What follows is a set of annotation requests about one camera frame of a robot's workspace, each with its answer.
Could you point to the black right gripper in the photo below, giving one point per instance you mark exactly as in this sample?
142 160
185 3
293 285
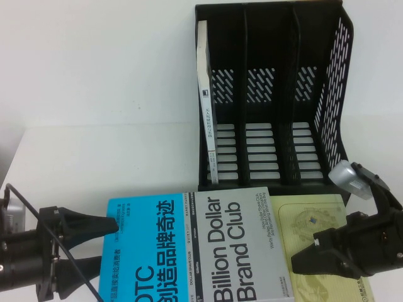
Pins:
368 245

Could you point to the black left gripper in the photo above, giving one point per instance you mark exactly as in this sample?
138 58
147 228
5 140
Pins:
47 226

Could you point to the blue and grey book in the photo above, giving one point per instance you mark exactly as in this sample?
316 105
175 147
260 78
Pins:
157 251

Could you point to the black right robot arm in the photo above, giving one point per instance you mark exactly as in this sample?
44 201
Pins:
399 242

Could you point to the yellow-green mechanical devices book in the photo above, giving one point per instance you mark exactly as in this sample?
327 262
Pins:
330 289

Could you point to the thin white book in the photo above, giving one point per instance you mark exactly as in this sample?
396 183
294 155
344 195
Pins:
207 126

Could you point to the black perforated plastic book stand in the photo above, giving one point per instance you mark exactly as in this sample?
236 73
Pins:
283 47

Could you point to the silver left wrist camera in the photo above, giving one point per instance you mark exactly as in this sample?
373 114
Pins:
12 210

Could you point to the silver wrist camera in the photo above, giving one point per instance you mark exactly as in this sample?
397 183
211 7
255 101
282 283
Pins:
343 174
12 210

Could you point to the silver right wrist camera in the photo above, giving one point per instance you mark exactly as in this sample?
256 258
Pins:
343 174

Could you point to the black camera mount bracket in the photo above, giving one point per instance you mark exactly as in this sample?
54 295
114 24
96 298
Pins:
382 195

